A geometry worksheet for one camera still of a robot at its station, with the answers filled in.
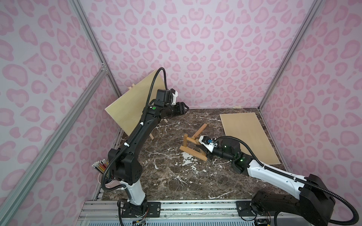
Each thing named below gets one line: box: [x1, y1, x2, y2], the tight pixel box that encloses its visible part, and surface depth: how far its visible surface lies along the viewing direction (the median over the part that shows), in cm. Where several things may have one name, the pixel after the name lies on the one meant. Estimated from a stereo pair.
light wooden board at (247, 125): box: [219, 112, 281, 165], surface depth 108 cm
